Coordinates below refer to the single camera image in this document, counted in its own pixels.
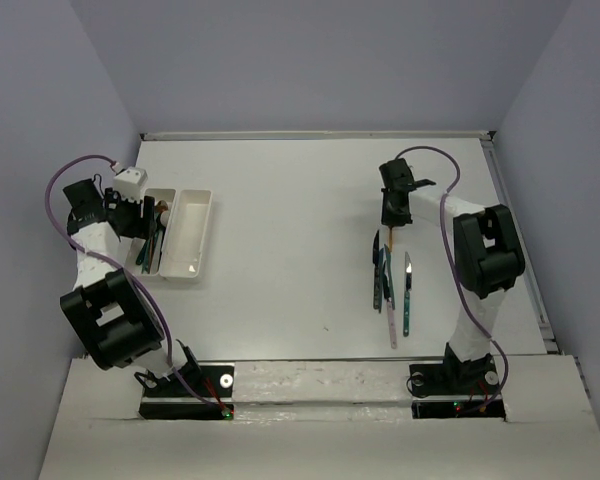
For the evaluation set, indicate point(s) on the knife with pink handle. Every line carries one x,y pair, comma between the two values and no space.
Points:
391,326

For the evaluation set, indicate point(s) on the beige plastic spoon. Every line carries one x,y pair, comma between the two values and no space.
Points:
164,218

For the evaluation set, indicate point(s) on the white right container tray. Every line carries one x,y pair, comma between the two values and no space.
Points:
184,247

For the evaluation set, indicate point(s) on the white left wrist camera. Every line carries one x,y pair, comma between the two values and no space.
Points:
129,183

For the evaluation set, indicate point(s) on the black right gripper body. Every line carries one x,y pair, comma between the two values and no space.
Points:
391,216

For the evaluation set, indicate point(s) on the teal plastic spoon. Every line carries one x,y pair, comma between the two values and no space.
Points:
143,258

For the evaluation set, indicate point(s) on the copper metal spoon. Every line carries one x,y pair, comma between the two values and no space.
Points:
162,206

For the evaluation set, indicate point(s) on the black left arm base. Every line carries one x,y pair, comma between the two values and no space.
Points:
200,395

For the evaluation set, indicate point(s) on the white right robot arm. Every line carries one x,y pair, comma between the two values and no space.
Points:
485,256

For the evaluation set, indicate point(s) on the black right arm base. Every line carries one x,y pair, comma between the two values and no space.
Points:
454,389

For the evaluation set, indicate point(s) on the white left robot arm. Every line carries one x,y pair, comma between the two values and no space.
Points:
107,308

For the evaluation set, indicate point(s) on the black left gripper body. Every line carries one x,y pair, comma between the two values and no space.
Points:
128,217

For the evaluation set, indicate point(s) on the knife with teal handle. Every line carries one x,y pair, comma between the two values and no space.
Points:
408,271

